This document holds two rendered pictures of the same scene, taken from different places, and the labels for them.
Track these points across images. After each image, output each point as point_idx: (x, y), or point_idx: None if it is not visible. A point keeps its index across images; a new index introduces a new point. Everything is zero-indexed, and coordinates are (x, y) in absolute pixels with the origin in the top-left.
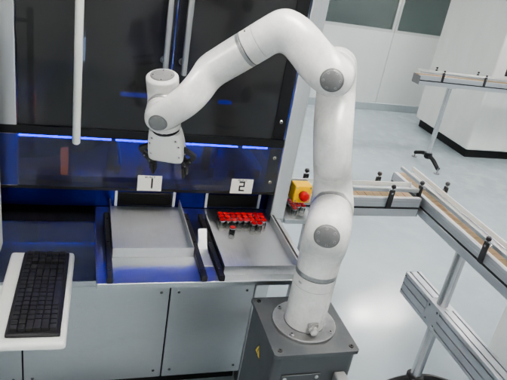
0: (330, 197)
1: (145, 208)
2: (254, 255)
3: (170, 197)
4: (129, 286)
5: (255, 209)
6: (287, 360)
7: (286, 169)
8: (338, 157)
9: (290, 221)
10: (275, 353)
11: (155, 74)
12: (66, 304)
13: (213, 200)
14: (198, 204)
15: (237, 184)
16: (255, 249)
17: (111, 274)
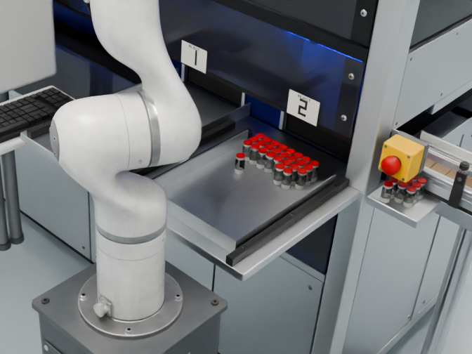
0: (123, 94)
1: (208, 97)
2: (223, 204)
3: (240, 95)
4: (44, 152)
5: (347, 164)
6: (46, 320)
7: (369, 104)
8: (97, 18)
9: (375, 203)
10: (36, 299)
11: None
12: (4, 145)
13: (293, 122)
14: (272, 120)
15: (296, 101)
16: (241, 199)
17: (36, 129)
